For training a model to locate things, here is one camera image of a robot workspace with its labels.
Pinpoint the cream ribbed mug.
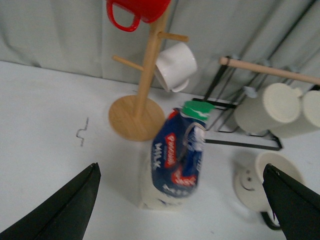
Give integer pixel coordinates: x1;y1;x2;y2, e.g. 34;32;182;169
271;89;320;140
234;83;303;134

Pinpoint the black wire rack wooden bar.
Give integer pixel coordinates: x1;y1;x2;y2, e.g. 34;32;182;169
196;56;320;151

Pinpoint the wooden mug tree stand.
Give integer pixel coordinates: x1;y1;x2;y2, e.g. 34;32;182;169
108;7;189;142

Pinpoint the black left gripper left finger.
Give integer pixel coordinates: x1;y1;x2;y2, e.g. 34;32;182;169
0;163;101;240

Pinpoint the cream ribbed mug right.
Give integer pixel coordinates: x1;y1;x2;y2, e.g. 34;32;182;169
271;89;320;140

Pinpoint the white ceramic mug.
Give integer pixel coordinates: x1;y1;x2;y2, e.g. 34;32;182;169
154;42;198;93

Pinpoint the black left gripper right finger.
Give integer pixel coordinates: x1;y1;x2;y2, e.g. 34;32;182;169
262;163;320;240

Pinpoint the red enamel mug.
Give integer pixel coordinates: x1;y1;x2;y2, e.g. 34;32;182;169
106;0;171;32

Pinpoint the cream smiley face cup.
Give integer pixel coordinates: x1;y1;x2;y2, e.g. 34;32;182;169
233;151;305;231

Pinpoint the blue white milk carton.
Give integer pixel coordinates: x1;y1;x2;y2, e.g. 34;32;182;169
139;100;215;211

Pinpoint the cream ribbed mug left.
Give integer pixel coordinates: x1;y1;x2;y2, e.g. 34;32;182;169
234;83;303;134

